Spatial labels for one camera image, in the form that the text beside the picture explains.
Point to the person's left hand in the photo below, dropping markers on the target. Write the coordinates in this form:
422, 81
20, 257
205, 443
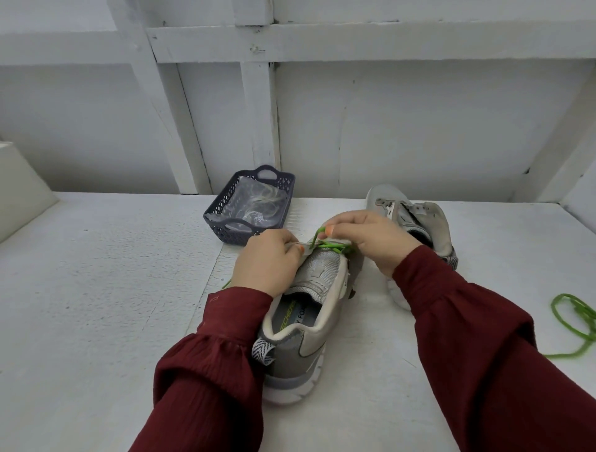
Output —
265, 265

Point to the person's right hand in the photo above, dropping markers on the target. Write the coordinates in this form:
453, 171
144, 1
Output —
372, 237

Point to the green shoelace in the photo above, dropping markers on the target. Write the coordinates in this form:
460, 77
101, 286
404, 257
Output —
577, 321
331, 245

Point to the grey mesh shoe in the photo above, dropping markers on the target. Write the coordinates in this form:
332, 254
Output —
424, 223
298, 335

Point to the person's right forearm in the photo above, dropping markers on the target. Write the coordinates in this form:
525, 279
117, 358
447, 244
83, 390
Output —
503, 354

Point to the person's left forearm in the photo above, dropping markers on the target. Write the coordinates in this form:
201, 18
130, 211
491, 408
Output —
210, 382

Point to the dark plastic lattice basket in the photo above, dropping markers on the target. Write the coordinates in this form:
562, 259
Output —
222, 228

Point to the clear plastic bag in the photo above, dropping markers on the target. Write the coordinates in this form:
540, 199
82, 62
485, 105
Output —
253, 203

